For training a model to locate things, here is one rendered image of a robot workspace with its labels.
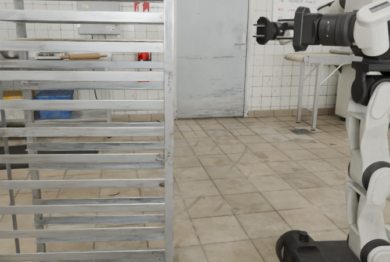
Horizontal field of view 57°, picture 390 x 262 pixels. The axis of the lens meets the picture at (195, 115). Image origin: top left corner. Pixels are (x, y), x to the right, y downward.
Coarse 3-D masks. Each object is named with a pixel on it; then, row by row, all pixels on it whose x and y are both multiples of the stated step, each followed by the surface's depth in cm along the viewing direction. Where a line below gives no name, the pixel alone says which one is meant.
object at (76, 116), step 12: (0, 60) 368; (12, 60) 371; (84, 60) 384; (96, 60) 387; (108, 60) 389; (108, 96) 396; (0, 120) 387; (12, 120) 388; (24, 120) 389; (36, 120) 390; (48, 120) 391; (60, 120) 394; (72, 120) 396; (84, 120) 399; (96, 120) 402; (108, 120) 402
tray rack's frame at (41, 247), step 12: (24, 24) 147; (24, 36) 147; (0, 84) 130; (0, 96) 130; (24, 96) 152; (12, 192) 140; (36, 192) 162; (12, 204) 140; (12, 216) 140; (36, 216) 165; (36, 228) 166; (48, 252) 171
